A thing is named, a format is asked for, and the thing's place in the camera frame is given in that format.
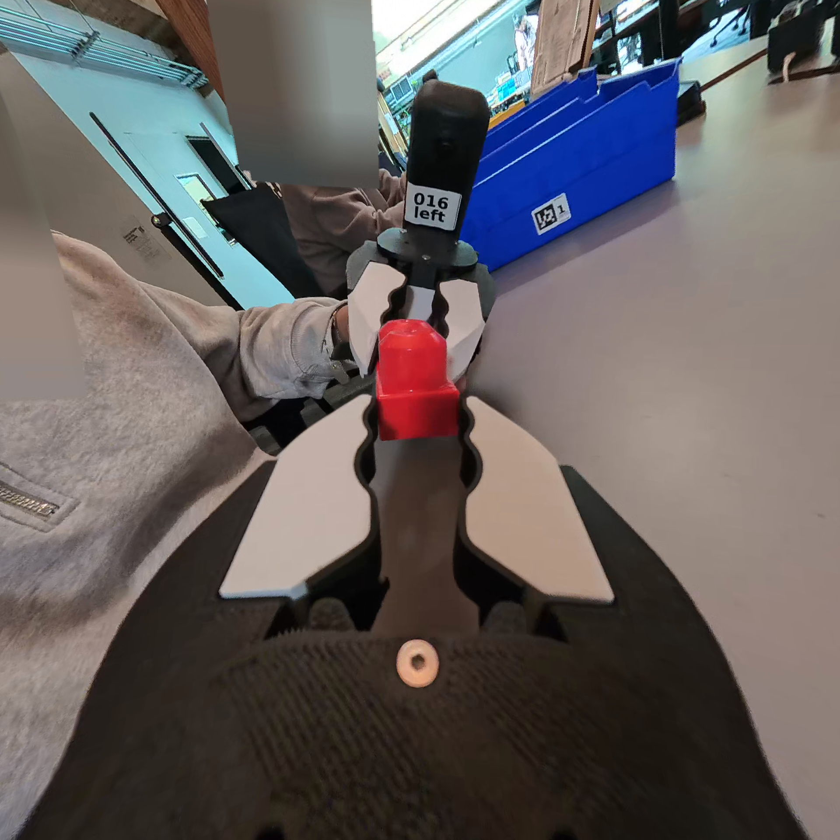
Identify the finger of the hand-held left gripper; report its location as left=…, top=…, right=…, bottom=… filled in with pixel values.
left=433, top=279, right=488, bottom=380
left=348, top=261, right=409, bottom=379

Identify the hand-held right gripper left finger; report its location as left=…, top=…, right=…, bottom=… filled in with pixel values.
left=218, top=394, right=389, bottom=608

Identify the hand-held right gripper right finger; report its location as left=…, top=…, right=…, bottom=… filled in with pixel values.
left=453, top=395, right=616, bottom=608

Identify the red toy block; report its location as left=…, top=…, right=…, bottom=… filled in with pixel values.
left=376, top=319, right=460, bottom=441

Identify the person's left forearm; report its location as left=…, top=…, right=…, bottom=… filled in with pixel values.
left=236, top=297, right=352, bottom=421

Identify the black fabric chair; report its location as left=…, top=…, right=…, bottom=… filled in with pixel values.
left=200, top=182, right=322, bottom=309

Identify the blue storage bin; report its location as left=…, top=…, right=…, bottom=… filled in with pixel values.
left=459, top=56, right=683, bottom=273

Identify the brown cardboard sheet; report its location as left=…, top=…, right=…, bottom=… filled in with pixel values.
left=530, top=0, right=601, bottom=96

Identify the black charging dock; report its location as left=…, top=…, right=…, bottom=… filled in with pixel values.
left=766, top=7, right=840, bottom=83

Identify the black door handle bar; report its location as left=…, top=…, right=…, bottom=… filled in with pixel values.
left=88, top=112, right=227, bottom=280

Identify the wooden post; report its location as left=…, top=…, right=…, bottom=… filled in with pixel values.
left=154, top=0, right=227, bottom=106

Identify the metal wall rail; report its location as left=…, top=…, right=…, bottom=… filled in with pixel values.
left=0, top=13, right=210, bottom=91

